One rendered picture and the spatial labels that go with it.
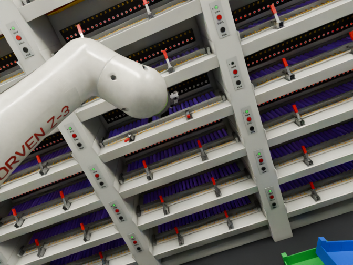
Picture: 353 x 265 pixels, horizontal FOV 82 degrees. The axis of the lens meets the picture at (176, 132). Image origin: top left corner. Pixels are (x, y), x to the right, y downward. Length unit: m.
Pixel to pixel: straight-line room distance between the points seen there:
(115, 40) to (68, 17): 0.34
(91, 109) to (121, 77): 0.51
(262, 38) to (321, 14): 0.22
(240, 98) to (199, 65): 0.21
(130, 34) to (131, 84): 0.47
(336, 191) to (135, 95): 1.10
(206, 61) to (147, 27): 0.25
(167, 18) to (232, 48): 0.26
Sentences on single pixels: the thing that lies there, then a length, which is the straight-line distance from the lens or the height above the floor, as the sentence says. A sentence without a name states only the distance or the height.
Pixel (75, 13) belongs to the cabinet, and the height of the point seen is 1.34.
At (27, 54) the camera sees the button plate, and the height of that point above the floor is 1.21.
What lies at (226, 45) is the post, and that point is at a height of 0.97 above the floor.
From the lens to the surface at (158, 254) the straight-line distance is 1.23.
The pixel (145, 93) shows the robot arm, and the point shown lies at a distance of 0.39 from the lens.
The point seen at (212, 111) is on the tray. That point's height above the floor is 0.75.
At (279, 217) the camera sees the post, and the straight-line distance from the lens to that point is 1.19.
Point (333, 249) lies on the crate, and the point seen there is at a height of 0.09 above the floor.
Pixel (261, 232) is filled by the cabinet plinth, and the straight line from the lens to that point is 1.27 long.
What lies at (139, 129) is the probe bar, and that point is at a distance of 0.92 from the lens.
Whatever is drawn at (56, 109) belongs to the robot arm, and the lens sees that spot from 0.40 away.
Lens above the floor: 0.97
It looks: 16 degrees down
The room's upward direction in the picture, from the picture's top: 22 degrees counter-clockwise
